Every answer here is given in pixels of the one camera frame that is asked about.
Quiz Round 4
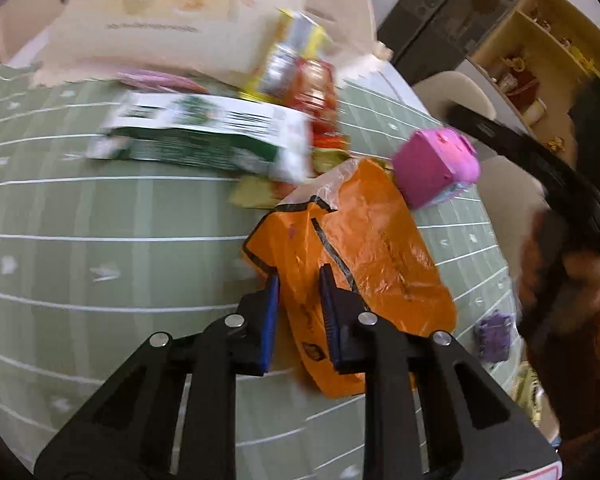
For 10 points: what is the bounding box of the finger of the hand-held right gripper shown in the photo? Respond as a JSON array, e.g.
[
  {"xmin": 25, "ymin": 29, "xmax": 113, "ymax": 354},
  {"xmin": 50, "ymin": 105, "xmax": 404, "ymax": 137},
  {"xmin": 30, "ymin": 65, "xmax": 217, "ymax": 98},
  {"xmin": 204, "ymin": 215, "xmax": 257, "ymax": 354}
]
[{"xmin": 444, "ymin": 104, "xmax": 600, "ymax": 247}]

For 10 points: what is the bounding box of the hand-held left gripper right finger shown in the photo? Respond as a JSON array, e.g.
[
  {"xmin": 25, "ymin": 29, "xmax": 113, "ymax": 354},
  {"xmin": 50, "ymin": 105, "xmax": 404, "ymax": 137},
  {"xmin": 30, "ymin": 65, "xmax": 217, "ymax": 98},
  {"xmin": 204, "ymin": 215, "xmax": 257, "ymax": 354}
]
[{"xmin": 319, "ymin": 264, "xmax": 561, "ymax": 480}]

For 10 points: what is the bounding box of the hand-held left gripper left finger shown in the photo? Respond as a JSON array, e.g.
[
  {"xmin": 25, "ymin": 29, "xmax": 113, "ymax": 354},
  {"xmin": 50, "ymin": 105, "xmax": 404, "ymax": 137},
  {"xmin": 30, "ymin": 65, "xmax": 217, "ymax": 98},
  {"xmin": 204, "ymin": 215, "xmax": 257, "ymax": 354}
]
[{"xmin": 32, "ymin": 275, "xmax": 281, "ymax": 480}]

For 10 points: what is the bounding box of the orange plastic bag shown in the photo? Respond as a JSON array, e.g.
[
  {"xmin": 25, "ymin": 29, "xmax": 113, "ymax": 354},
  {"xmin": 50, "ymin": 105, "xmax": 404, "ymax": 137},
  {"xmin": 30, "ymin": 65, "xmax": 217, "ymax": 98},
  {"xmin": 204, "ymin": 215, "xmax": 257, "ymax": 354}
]
[{"xmin": 242, "ymin": 157, "xmax": 458, "ymax": 400}]

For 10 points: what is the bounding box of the person's right forearm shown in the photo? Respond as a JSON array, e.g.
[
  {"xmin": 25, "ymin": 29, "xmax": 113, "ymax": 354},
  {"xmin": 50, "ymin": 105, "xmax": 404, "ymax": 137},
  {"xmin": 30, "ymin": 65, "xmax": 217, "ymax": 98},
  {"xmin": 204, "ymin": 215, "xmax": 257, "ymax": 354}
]
[{"xmin": 527, "ymin": 285, "xmax": 600, "ymax": 456}]

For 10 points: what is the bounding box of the person's right hand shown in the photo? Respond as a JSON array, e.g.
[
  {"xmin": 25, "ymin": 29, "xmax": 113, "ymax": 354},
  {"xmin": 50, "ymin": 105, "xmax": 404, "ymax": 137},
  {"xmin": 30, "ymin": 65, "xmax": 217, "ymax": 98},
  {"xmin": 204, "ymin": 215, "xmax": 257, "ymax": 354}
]
[{"xmin": 517, "ymin": 207, "xmax": 600, "ymax": 343}]

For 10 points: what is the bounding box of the beige upholstered chair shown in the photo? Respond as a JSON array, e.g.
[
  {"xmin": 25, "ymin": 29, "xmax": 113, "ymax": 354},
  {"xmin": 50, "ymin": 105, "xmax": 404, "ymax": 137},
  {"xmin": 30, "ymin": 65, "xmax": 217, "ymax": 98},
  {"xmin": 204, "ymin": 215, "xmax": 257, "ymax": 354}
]
[
  {"xmin": 480, "ymin": 155, "xmax": 548, "ymax": 281},
  {"xmin": 0, "ymin": 0, "xmax": 63, "ymax": 61},
  {"xmin": 414, "ymin": 71, "xmax": 496, "ymax": 128}
]

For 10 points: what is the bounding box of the pink toy box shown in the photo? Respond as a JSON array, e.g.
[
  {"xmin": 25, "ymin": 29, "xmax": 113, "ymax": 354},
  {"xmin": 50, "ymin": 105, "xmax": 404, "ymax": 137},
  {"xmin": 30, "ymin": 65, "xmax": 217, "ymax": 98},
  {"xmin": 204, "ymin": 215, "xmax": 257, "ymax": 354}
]
[{"xmin": 391, "ymin": 127, "xmax": 482, "ymax": 211}]

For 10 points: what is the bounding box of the yellow green wrapper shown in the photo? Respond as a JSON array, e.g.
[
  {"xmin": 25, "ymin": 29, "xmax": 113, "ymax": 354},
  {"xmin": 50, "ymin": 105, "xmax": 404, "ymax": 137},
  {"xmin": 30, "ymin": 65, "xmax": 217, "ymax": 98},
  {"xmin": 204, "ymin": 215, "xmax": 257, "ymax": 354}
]
[{"xmin": 229, "ymin": 174, "xmax": 283, "ymax": 211}]

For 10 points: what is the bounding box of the purple plastic toy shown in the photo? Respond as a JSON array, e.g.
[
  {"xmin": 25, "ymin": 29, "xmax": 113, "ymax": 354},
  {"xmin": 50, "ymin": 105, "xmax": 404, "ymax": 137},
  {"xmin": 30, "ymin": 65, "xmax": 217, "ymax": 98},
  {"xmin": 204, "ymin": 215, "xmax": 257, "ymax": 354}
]
[{"xmin": 475, "ymin": 311, "xmax": 513, "ymax": 365}]

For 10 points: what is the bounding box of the red snack packet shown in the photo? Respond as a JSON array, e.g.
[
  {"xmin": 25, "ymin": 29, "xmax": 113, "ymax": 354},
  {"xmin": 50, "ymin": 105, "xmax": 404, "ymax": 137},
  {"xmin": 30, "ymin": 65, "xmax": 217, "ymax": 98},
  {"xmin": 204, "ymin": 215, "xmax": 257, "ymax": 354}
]
[{"xmin": 286, "ymin": 57, "xmax": 352, "ymax": 151}]

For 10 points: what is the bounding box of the green checked tablecloth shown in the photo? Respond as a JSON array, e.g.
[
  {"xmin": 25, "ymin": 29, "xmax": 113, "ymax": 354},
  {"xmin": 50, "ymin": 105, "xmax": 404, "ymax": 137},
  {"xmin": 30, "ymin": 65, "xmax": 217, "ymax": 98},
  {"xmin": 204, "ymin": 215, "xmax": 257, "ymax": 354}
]
[{"xmin": 0, "ymin": 62, "xmax": 520, "ymax": 480}]

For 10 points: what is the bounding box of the green white carton box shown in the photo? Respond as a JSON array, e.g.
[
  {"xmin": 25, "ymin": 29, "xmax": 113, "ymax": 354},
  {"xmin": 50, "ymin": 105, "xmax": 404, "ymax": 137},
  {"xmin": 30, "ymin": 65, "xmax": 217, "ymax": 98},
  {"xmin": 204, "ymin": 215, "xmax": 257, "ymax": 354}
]
[{"xmin": 87, "ymin": 91, "xmax": 313, "ymax": 183}]

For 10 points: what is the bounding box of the gold snack wrapper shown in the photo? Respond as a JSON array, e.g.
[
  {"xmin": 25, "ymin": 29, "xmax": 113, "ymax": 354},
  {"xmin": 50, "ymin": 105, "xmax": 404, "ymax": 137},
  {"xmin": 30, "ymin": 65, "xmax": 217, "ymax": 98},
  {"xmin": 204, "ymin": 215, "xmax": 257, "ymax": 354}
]
[{"xmin": 511, "ymin": 362, "xmax": 549, "ymax": 428}]

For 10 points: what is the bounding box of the yellow silver snack packet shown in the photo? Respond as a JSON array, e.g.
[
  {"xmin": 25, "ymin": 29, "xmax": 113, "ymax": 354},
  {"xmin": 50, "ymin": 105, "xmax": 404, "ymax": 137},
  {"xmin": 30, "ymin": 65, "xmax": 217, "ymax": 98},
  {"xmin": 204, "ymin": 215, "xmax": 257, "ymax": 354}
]
[{"xmin": 240, "ymin": 9, "xmax": 333, "ymax": 106}]

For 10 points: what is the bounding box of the pink snack packet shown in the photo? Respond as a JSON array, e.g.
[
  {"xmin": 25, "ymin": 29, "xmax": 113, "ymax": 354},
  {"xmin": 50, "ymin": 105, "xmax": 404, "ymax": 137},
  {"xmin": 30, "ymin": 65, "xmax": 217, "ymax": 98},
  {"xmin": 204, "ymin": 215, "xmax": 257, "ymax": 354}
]
[{"xmin": 117, "ymin": 71, "xmax": 208, "ymax": 95}]

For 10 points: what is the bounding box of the beige mesh food cover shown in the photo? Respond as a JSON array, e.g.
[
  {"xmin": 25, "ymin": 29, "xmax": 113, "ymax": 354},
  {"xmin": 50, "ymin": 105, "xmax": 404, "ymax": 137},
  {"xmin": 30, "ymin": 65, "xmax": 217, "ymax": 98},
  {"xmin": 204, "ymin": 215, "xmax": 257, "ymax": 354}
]
[{"xmin": 32, "ymin": 0, "xmax": 396, "ymax": 88}]

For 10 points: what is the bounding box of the wooden wall shelf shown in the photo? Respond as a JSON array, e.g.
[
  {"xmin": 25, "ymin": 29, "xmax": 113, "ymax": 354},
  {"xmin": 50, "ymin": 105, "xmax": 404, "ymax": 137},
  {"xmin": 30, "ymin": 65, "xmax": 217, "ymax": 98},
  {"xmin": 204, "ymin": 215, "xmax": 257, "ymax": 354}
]
[{"xmin": 467, "ymin": 0, "xmax": 600, "ymax": 161}]

